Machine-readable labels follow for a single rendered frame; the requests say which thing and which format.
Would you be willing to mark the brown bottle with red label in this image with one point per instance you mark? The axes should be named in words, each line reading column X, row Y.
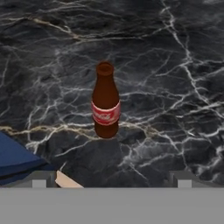
column 105, row 102

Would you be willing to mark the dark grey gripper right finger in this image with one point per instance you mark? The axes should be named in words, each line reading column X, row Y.
column 182, row 178

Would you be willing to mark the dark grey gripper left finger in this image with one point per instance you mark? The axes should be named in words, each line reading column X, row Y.
column 43, row 178

